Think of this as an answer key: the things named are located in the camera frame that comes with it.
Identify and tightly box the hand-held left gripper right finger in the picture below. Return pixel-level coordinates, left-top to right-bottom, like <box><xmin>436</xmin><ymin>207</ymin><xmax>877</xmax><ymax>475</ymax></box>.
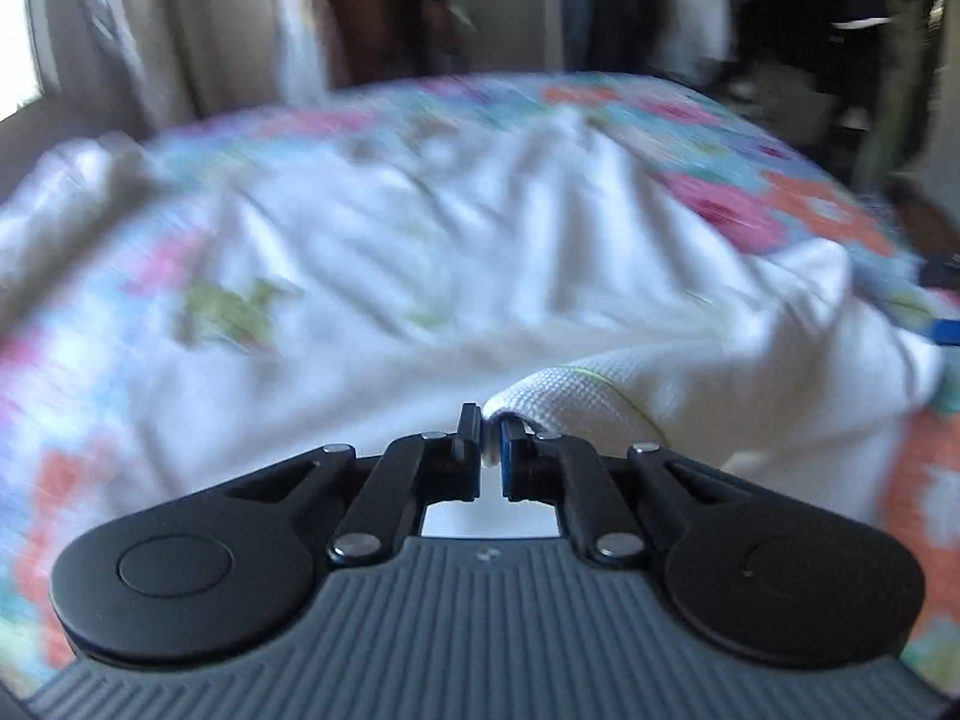
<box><xmin>498</xmin><ymin>417</ymin><xmax>751</xmax><ymax>567</ymax></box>

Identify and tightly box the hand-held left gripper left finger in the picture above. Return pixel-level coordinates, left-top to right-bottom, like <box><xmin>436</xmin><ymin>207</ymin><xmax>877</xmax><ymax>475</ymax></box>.
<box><xmin>225</xmin><ymin>403</ymin><xmax>482</xmax><ymax>567</ymax></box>

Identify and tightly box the white knit garment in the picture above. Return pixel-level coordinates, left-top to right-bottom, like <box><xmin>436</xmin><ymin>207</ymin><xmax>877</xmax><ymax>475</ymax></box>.
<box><xmin>0</xmin><ymin>106</ymin><xmax>947</xmax><ymax>522</ymax></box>

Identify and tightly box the floral patchwork quilt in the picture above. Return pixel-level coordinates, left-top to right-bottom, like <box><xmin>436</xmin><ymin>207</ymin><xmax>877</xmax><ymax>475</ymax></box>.
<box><xmin>0</xmin><ymin>73</ymin><xmax>960</xmax><ymax>680</ymax></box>

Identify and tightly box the white hanging garment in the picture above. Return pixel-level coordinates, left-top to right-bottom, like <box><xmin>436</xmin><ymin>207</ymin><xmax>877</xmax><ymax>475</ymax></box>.
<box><xmin>664</xmin><ymin>0</ymin><xmax>736</xmax><ymax>87</ymax></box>

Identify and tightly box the beige curtain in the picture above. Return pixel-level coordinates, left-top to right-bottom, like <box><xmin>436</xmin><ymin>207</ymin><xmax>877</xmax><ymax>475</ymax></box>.
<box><xmin>41</xmin><ymin>0</ymin><xmax>301</xmax><ymax>137</ymax></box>

